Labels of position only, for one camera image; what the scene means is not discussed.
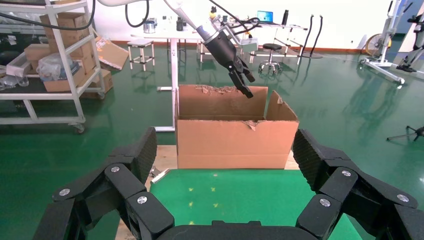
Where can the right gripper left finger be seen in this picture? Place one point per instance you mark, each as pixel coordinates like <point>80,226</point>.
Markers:
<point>109,205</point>

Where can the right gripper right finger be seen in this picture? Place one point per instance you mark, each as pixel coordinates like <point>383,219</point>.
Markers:
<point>364,205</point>

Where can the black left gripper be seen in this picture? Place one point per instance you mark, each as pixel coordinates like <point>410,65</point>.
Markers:
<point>223,49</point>

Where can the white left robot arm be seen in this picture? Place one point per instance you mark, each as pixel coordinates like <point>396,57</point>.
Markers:
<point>185,16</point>

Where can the large open cardboard carton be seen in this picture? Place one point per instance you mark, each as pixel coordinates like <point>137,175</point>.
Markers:
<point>232,145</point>

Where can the cardboard box with label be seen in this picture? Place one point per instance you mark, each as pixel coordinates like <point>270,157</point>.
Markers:
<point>106,82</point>

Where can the flat wide cardboard box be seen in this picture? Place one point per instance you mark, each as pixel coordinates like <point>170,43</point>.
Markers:
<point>63,84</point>

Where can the loose cardboard sheet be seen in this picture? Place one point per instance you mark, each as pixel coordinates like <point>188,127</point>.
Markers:
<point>111,54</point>

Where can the stacked brown cardboard box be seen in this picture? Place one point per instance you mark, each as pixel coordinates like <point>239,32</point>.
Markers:
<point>86,61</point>

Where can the white flat box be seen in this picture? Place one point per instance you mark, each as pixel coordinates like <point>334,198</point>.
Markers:
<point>18,66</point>

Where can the small brown cardboard carton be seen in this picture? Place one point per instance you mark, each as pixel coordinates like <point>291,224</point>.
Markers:
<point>34,52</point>

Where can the cardboard box with print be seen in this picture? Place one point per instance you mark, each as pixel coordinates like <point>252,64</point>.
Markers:
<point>66,21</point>

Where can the black round stool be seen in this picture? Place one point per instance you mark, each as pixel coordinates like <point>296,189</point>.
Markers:
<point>271,47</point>

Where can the silver metal clamp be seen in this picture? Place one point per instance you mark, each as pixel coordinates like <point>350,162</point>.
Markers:
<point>160,175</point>

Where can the open laptop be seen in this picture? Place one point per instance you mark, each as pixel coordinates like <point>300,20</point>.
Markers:
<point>265,16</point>

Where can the white desk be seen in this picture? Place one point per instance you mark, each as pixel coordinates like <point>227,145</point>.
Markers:
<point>174,66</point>

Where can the black pole stand with base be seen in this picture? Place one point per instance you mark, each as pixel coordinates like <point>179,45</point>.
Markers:
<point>311,55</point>

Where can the tall black bottle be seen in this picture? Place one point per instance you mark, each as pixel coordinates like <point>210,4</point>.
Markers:
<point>285,17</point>

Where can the wooden board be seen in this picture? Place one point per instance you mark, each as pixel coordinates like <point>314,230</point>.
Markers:
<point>167,157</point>

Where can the small black bottle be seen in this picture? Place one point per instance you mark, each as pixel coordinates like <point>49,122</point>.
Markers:
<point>180,24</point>

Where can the black tripod stand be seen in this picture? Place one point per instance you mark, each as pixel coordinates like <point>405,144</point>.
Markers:
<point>415,131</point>

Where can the silver metal can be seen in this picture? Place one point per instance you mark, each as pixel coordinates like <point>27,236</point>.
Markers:
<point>149,26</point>

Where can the small white square stool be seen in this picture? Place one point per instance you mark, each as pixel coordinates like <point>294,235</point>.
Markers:
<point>140,43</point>

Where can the green table cloth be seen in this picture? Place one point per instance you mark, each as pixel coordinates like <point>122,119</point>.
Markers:
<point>248,198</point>

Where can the yellow floor fan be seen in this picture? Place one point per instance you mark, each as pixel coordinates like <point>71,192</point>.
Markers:
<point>376,44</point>

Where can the clear plastic bag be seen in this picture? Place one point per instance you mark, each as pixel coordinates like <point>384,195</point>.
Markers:
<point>54,66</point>

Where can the white metal shelf rack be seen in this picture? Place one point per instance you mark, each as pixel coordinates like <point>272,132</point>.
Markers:
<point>66,59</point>

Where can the clear plastic bottles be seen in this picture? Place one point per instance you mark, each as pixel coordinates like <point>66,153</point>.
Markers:
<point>13,82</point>

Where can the black and white machine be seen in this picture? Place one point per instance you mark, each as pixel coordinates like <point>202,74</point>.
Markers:
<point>412,53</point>

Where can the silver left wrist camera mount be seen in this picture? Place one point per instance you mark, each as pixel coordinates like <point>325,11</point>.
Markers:
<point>248,43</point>

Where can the white tube frame table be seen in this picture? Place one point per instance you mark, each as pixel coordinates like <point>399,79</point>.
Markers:
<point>288,28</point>

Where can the white exercise machine frame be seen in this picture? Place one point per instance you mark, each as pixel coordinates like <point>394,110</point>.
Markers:
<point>387,49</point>

